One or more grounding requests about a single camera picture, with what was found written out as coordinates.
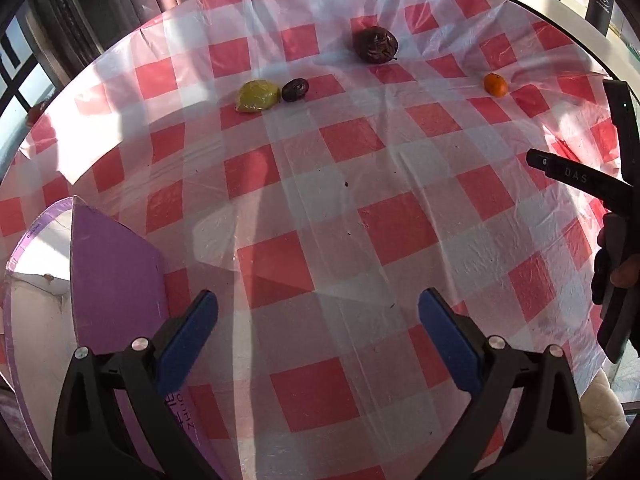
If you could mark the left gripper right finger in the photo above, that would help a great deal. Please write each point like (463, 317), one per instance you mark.
(523, 420)

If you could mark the purple cardboard box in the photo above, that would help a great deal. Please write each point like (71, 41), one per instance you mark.
(78, 278)

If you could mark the small wrapped yellow fruit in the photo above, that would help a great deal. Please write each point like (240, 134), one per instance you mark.
(257, 95)

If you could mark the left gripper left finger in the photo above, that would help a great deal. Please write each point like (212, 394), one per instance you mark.
(113, 420)

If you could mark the dark brown date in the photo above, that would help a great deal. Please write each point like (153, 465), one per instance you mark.
(294, 90)

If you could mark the dark purple passion fruit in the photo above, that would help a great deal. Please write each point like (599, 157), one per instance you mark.
(375, 45)

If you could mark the orange mandarin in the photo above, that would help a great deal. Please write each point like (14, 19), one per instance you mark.
(495, 85)

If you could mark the person's right hand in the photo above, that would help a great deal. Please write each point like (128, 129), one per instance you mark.
(627, 273)

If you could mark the red white checkered tablecloth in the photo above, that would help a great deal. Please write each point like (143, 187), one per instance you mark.
(317, 223)

